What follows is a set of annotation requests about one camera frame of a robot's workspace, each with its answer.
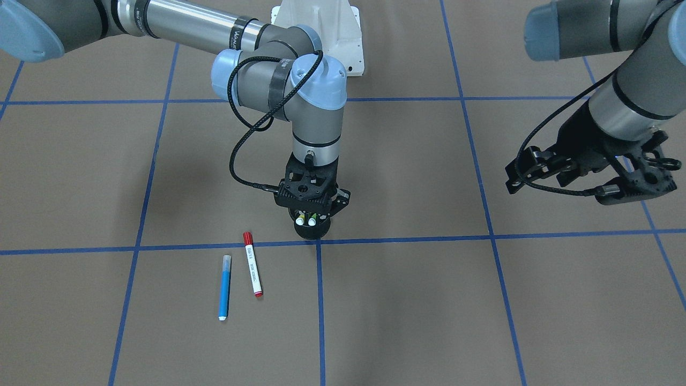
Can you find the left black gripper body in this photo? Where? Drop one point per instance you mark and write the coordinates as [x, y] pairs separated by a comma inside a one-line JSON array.
[[583, 135]]

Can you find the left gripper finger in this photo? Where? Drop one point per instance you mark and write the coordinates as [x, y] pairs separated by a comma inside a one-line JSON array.
[[531, 165]]

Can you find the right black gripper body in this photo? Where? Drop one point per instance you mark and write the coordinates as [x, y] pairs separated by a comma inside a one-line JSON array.
[[343, 198]]

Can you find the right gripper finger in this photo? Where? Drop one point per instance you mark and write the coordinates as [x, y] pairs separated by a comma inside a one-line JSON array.
[[339, 201]]

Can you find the red marker pen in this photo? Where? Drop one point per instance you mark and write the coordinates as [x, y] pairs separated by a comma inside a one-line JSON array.
[[253, 269]]

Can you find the blue marker pen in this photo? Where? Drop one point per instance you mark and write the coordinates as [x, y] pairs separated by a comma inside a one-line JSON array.
[[224, 287]]

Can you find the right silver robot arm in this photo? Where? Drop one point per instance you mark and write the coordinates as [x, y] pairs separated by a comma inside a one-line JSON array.
[[282, 72]]

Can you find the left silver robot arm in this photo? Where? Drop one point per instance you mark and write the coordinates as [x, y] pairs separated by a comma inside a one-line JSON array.
[[645, 91]]

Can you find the black mesh pen cup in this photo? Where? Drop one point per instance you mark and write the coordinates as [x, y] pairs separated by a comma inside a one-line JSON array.
[[311, 233]]

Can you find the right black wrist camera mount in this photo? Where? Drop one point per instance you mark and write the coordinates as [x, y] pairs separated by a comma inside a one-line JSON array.
[[284, 199]]

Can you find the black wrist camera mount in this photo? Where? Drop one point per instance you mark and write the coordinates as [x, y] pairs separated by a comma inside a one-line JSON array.
[[643, 170], [284, 199]]

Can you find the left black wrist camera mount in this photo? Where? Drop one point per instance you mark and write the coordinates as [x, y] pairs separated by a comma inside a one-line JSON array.
[[643, 170]]

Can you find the white pedestal column base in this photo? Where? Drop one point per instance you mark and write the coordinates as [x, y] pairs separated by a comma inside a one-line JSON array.
[[337, 23]]

